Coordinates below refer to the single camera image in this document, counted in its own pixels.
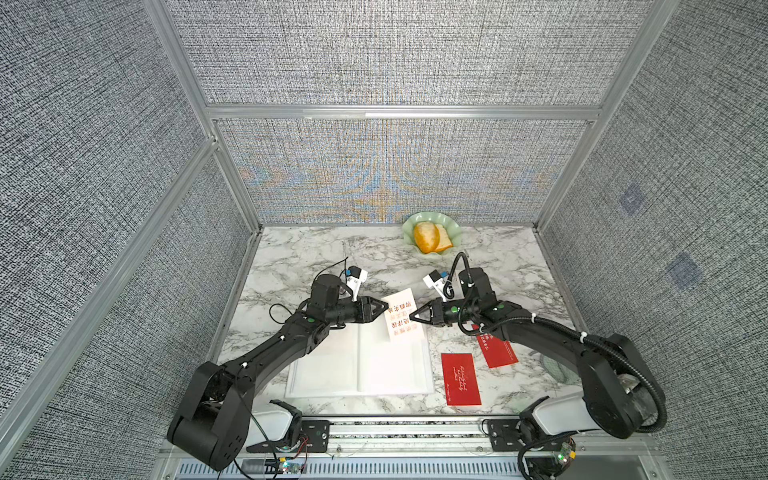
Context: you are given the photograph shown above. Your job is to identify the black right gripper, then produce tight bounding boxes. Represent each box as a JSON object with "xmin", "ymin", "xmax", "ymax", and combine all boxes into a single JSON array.
[{"xmin": 407, "ymin": 300, "xmax": 479, "ymax": 328}]

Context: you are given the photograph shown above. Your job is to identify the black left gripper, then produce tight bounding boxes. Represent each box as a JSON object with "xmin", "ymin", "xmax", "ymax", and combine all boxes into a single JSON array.
[{"xmin": 325, "ymin": 296, "xmax": 388, "ymax": 328}]

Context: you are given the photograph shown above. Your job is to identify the pink card four text rows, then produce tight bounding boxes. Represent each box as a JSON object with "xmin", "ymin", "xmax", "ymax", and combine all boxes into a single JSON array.
[{"xmin": 383, "ymin": 288, "xmax": 425, "ymax": 343}]

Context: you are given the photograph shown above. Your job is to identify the white photo album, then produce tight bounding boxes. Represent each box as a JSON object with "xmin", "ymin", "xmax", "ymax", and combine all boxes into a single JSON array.
[{"xmin": 286, "ymin": 320, "xmax": 434, "ymax": 398}]

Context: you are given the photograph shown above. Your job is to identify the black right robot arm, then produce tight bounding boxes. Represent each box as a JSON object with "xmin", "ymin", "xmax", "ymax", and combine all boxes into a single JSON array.
[{"xmin": 409, "ymin": 268, "xmax": 668, "ymax": 439}]

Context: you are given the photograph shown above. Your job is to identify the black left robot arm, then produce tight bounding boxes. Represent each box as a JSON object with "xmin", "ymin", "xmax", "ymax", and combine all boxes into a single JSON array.
[{"xmin": 166, "ymin": 274, "xmax": 389, "ymax": 472}]

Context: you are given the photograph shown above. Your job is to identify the small bread slice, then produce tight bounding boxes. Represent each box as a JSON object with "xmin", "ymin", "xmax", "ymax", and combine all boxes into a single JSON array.
[{"xmin": 434, "ymin": 224, "xmax": 453, "ymax": 253}]

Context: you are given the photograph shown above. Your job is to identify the large orange bread roll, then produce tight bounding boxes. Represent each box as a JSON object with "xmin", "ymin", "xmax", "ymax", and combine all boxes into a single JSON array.
[{"xmin": 413, "ymin": 221, "xmax": 438, "ymax": 254}]

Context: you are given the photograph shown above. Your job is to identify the small red card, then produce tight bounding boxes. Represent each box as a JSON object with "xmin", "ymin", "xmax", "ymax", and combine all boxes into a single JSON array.
[{"xmin": 477, "ymin": 334, "xmax": 518, "ymax": 369}]

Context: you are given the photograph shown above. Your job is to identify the large red card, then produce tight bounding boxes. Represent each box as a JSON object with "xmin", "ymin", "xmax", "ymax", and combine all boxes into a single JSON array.
[{"xmin": 441, "ymin": 353, "xmax": 482, "ymax": 407}]

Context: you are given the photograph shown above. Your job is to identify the light green wavy bowl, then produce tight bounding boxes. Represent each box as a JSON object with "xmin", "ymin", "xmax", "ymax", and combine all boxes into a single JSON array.
[{"xmin": 402, "ymin": 212, "xmax": 463, "ymax": 254}]

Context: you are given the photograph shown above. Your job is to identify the green knitted cloth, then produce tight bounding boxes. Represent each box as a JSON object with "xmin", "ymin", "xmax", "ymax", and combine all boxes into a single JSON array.
[{"xmin": 540, "ymin": 355, "xmax": 580, "ymax": 385}]

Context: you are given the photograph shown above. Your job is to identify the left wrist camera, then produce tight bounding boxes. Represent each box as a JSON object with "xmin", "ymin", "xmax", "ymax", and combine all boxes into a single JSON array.
[{"xmin": 344, "ymin": 266, "xmax": 368, "ymax": 302}]

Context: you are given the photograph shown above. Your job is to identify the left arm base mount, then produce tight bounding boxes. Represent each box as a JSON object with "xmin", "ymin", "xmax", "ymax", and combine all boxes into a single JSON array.
[{"xmin": 245, "ymin": 400, "xmax": 330, "ymax": 457}]

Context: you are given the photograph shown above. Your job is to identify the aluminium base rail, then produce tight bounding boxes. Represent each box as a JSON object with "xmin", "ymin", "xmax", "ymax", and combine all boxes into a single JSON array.
[{"xmin": 150, "ymin": 415, "xmax": 672, "ymax": 479}]

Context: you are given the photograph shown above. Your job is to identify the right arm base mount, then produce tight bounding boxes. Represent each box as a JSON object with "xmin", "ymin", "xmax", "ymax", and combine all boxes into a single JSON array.
[{"xmin": 481, "ymin": 396, "xmax": 575, "ymax": 479}]

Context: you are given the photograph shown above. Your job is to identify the aluminium enclosure frame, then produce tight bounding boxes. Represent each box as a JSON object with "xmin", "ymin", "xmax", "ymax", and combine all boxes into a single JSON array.
[{"xmin": 0, "ymin": 0, "xmax": 682, "ymax": 451}]

